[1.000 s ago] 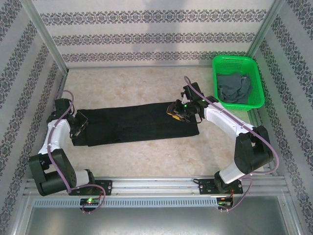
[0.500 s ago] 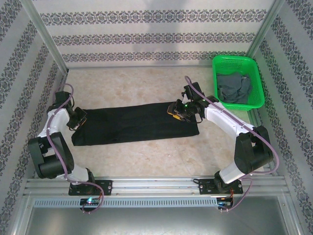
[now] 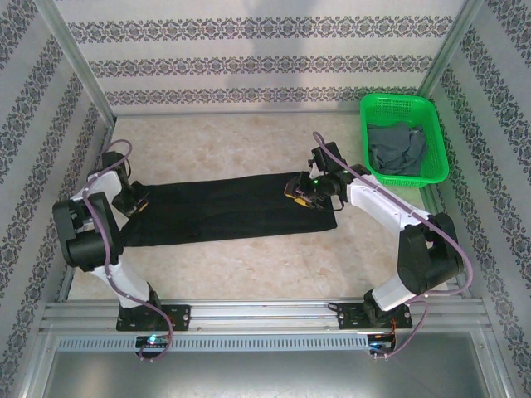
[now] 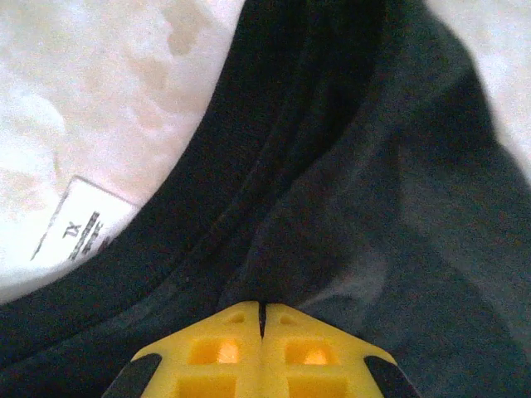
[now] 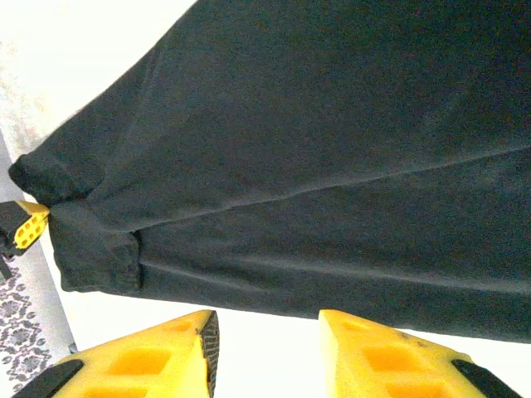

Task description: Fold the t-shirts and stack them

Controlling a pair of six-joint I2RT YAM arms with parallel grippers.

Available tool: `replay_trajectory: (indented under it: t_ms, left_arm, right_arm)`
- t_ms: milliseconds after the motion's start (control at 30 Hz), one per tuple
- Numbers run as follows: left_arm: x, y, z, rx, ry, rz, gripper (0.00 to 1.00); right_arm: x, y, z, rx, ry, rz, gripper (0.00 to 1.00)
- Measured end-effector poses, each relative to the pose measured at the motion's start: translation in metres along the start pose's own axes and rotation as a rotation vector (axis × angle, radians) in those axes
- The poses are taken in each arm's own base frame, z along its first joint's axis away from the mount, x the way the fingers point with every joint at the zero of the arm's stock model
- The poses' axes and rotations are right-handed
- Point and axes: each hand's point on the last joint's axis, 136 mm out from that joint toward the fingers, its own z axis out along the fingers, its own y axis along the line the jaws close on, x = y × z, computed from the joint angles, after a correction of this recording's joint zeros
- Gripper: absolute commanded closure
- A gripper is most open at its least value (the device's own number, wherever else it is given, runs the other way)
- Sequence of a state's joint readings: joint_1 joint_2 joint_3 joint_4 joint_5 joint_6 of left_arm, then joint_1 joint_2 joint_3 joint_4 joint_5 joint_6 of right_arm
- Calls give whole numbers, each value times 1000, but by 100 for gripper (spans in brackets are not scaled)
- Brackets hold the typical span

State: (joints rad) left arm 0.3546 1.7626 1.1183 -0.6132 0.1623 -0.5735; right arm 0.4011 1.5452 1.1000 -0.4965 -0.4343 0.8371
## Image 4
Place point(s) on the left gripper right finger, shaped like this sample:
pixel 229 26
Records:
pixel 315 373

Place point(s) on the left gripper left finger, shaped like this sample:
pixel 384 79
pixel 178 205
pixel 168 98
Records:
pixel 207 373

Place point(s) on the black t-shirt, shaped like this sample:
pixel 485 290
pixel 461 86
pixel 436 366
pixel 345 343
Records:
pixel 352 186

